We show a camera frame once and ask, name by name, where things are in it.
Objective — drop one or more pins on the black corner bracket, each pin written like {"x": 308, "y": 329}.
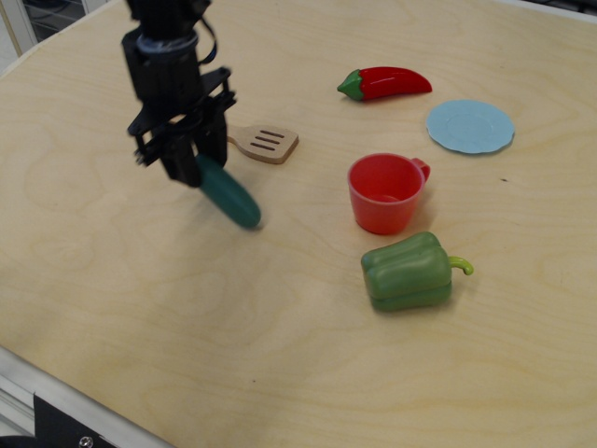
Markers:
{"x": 55, "y": 428}

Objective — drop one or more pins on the wooden slotted spatula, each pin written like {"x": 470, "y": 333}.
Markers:
{"x": 265, "y": 143}

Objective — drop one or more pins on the light blue plastic plate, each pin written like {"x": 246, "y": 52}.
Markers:
{"x": 470, "y": 127}

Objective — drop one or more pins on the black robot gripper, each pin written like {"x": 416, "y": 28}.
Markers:
{"x": 178, "y": 100}

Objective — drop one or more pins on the aluminium table frame rail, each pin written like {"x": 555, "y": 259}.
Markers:
{"x": 21, "y": 381}

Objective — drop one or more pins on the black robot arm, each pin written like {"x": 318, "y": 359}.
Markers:
{"x": 170, "y": 20}

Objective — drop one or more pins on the dark green toy cucumber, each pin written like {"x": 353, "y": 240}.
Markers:
{"x": 227, "y": 193}

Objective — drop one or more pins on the red plastic cup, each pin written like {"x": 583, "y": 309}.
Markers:
{"x": 384, "y": 191}

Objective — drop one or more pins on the red toy chili pepper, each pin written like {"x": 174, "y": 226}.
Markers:
{"x": 382, "y": 81}

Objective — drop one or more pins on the green toy bell pepper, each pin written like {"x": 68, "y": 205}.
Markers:
{"x": 415, "y": 272}

